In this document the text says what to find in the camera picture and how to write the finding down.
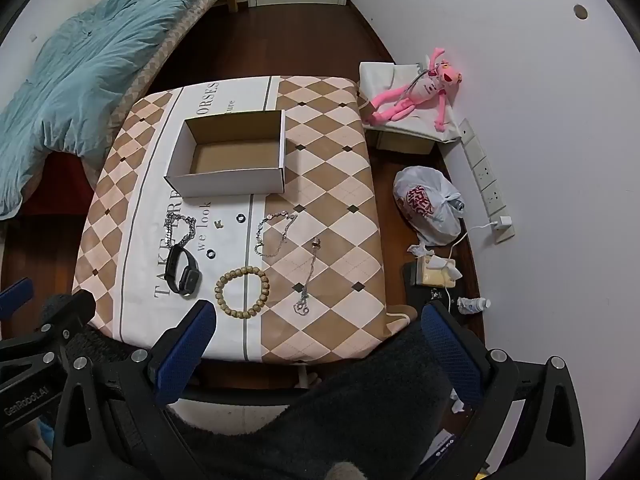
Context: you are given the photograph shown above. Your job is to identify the brown cardboard carton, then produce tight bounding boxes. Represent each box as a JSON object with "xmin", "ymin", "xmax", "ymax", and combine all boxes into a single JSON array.
[{"xmin": 367, "ymin": 127, "xmax": 436, "ymax": 156}]

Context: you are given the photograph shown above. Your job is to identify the wooden bead bracelet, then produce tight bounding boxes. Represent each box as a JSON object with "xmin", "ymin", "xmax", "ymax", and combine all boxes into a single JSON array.
[{"xmin": 215, "ymin": 266, "xmax": 271, "ymax": 319}]

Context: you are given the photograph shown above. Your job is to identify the checkered beige tablecloth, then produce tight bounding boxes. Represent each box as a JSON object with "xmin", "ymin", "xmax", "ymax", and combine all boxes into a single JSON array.
[{"xmin": 72, "ymin": 76, "xmax": 387, "ymax": 363}]

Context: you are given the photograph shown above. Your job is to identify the light blue duvet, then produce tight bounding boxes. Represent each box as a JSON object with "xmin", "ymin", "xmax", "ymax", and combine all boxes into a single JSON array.
[{"xmin": 0, "ymin": 0, "xmax": 238, "ymax": 221}]

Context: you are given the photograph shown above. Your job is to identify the dark fleece clothing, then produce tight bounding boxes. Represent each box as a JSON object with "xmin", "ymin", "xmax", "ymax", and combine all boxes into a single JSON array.
[{"xmin": 165, "ymin": 320, "xmax": 481, "ymax": 480}]

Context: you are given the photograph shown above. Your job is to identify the bed with patterned mattress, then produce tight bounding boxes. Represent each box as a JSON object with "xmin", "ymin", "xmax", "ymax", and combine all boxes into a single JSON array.
[{"xmin": 20, "ymin": 0, "xmax": 251, "ymax": 216}]

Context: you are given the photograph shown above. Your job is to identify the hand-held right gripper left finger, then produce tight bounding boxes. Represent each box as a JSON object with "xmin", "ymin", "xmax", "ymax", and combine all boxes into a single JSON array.
[{"xmin": 52, "ymin": 300, "xmax": 218, "ymax": 480}]

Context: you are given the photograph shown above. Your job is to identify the chunky silver chain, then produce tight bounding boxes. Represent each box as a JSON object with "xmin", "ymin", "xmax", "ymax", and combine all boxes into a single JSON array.
[{"xmin": 162, "ymin": 212, "xmax": 197, "ymax": 251}]

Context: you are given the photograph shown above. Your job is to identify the small white bottle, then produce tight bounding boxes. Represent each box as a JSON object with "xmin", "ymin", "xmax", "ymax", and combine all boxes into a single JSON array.
[{"xmin": 457, "ymin": 296, "xmax": 492, "ymax": 316}]

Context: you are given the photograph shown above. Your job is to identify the silver pendant necklace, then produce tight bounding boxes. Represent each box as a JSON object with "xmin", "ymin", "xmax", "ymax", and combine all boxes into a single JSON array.
[{"xmin": 292, "ymin": 237, "xmax": 322, "ymax": 316}]

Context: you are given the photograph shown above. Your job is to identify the white charger cable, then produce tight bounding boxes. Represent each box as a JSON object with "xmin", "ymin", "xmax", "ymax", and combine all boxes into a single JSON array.
[{"xmin": 430, "ymin": 222, "xmax": 496, "ymax": 306}]

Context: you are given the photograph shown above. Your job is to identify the white plastic bag red print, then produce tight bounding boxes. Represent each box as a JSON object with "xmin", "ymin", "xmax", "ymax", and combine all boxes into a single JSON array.
[{"xmin": 392, "ymin": 165, "xmax": 466, "ymax": 246}]

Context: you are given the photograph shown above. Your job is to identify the yellow tissue pack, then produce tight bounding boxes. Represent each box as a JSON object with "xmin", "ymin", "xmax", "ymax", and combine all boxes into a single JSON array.
[{"xmin": 415, "ymin": 255, "xmax": 463, "ymax": 288}]

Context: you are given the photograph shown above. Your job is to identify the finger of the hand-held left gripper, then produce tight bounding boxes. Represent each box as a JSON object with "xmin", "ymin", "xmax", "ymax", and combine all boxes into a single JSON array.
[
  {"xmin": 0, "ymin": 278, "xmax": 35, "ymax": 318},
  {"xmin": 0, "ymin": 290, "xmax": 97, "ymax": 376}
]

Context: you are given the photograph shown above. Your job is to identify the cardboard box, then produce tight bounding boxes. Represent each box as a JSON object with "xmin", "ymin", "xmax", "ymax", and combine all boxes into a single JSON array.
[{"xmin": 164, "ymin": 109, "xmax": 287, "ymax": 199}]

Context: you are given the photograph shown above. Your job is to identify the black smart band watch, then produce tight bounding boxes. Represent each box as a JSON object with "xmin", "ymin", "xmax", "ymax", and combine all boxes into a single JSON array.
[{"xmin": 165, "ymin": 246, "xmax": 201, "ymax": 297}]

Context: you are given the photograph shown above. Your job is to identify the white cloth bag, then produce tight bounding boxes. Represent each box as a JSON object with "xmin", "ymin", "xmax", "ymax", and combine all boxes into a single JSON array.
[{"xmin": 359, "ymin": 60, "xmax": 463, "ymax": 143}]

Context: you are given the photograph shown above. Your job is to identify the thin silver chain bracelet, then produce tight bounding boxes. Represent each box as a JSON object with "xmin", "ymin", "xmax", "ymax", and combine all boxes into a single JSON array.
[{"xmin": 254, "ymin": 212, "xmax": 299, "ymax": 259}]

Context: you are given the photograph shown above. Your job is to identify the pink plush toy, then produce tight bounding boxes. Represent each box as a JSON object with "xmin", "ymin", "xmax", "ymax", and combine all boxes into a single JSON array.
[{"xmin": 363, "ymin": 47, "xmax": 463, "ymax": 133}]

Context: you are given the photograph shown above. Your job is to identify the white wall socket row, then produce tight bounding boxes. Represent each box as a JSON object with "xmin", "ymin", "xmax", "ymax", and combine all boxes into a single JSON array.
[{"xmin": 457, "ymin": 119, "xmax": 516, "ymax": 245}]

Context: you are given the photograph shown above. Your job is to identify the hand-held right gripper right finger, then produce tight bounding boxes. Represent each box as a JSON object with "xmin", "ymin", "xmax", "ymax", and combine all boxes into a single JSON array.
[{"xmin": 420, "ymin": 301, "xmax": 586, "ymax": 480}]

